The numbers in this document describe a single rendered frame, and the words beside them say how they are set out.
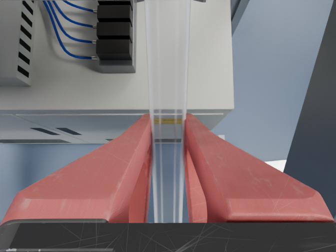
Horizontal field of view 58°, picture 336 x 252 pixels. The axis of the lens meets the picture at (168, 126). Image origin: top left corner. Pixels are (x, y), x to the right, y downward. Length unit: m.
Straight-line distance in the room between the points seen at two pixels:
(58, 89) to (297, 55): 0.94
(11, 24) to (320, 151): 0.44
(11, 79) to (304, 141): 0.40
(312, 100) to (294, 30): 1.10
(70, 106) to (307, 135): 0.37
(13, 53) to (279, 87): 0.92
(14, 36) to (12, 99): 0.09
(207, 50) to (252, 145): 0.67
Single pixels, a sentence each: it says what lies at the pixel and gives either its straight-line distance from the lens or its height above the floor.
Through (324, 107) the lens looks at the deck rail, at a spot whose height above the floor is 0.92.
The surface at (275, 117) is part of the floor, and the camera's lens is 1.15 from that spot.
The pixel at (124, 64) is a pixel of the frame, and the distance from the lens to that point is 0.45.
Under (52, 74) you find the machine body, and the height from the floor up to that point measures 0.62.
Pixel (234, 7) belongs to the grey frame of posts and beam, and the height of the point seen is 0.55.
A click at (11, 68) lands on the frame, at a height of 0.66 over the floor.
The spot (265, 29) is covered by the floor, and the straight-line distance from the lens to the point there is 1.25.
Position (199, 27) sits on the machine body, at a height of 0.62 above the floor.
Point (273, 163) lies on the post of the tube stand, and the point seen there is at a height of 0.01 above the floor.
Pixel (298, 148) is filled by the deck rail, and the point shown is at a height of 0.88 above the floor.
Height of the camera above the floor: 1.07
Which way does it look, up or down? 82 degrees down
